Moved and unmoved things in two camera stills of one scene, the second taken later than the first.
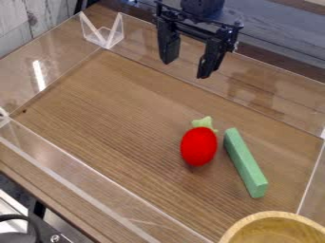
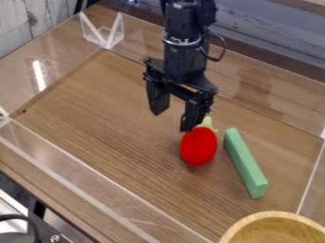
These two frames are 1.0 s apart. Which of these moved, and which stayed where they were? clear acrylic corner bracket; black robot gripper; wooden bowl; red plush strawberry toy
Moved: black robot gripper
Stayed: clear acrylic corner bracket; wooden bowl; red plush strawberry toy
